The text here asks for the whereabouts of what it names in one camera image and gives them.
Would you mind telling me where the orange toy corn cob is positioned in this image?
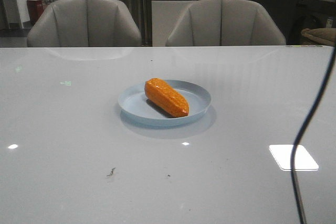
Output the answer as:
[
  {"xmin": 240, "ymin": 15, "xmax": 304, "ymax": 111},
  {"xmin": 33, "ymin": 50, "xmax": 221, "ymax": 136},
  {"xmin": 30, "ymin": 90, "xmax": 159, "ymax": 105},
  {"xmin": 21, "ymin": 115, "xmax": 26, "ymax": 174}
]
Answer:
[{"xmin": 144, "ymin": 78, "xmax": 190, "ymax": 118}]

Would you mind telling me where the light blue round plate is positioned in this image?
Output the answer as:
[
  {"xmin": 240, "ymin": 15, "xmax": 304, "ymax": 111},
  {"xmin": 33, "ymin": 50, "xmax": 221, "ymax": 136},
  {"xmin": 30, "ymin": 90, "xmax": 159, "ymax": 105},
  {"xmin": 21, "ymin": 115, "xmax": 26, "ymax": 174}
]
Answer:
[{"xmin": 118, "ymin": 78, "xmax": 212, "ymax": 127}]

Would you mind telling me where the beige chair on right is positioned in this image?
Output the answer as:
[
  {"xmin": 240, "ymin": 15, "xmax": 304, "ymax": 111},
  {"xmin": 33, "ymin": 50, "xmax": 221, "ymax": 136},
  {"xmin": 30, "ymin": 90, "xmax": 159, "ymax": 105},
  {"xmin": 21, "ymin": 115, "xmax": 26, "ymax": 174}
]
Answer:
[{"xmin": 165, "ymin": 0, "xmax": 286, "ymax": 47}]

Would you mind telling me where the beige chair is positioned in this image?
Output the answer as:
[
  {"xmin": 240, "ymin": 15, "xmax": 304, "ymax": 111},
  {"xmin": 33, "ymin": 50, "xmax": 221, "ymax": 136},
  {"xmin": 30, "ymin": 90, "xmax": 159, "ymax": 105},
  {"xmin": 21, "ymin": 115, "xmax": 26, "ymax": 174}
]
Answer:
[
  {"xmin": 165, "ymin": 0, "xmax": 286, "ymax": 47},
  {"xmin": 27, "ymin": 0, "xmax": 142, "ymax": 47}
]

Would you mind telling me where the beige chair on left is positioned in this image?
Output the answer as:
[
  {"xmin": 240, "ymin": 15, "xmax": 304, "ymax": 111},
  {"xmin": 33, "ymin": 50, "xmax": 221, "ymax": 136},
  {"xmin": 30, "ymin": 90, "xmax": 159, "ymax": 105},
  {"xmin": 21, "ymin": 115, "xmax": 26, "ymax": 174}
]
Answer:
[{"xmin": 27, "ymin": 0, "xmax": 142, "ymax": 47}]

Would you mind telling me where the red bin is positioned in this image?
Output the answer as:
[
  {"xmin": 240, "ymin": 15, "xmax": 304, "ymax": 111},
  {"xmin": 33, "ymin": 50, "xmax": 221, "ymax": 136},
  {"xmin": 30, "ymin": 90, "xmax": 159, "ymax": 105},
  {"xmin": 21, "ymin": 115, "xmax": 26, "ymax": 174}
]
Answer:
[{"xmin": 26, "ymin": 0, "xmax": 44, "ymax": 25}]

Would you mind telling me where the tan cushion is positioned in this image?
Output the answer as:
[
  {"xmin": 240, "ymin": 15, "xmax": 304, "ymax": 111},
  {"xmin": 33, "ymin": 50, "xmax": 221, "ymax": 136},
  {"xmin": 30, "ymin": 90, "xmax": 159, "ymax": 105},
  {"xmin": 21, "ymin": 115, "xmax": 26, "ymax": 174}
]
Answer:
[{"xmin": 300, "ymin": 28, "xmax": 335, "ymax": 47}]

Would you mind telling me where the black dangling cable right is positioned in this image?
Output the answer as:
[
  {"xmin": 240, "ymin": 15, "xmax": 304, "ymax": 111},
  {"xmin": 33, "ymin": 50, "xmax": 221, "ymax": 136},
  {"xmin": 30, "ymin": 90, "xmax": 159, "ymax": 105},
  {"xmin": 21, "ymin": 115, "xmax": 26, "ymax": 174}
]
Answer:
[{"xmin": 289, "ymin": 0, "xmax": 336, "ymax": 224}]

